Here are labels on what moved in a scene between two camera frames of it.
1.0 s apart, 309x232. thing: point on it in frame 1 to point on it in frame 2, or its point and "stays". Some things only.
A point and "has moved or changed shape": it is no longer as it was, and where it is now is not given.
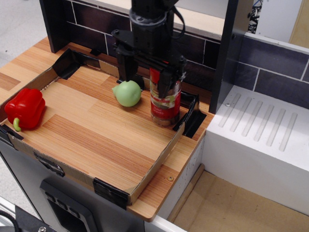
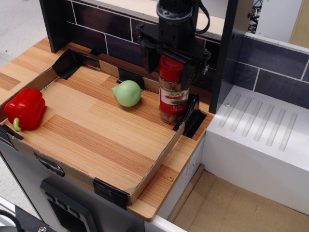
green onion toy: (128, 93) stays
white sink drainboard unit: (262, 140) stays
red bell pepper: (24, 108) stays
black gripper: (154, 46) to (175, 38)
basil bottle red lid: (164, 111) has moved or changed shape
